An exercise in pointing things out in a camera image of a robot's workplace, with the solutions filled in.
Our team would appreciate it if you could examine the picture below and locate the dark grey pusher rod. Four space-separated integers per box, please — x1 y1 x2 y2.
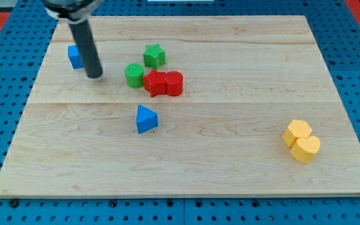
69 19 103 79

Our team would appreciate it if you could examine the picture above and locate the wooden board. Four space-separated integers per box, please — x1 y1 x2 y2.
0 16 360 199

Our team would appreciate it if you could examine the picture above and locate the green star block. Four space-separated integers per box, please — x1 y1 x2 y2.
143 44 166 69

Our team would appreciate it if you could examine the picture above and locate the yellow hexagon block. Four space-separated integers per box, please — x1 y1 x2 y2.
282 119 312 148

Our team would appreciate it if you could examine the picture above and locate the red star block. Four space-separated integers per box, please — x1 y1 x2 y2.
143 69 166 98

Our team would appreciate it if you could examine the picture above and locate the blue triangle block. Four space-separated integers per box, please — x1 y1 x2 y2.
136 105 159 134

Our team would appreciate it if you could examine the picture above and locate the blue cube block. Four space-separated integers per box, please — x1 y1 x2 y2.
67 45 84 69

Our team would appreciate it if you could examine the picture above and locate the green cylinder block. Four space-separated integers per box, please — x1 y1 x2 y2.
124 63 144 89

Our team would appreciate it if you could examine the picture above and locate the red cylinder block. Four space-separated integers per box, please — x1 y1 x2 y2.
164 71 184 96

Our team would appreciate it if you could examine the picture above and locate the yellow heart block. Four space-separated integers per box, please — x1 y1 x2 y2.
290 136 321 163

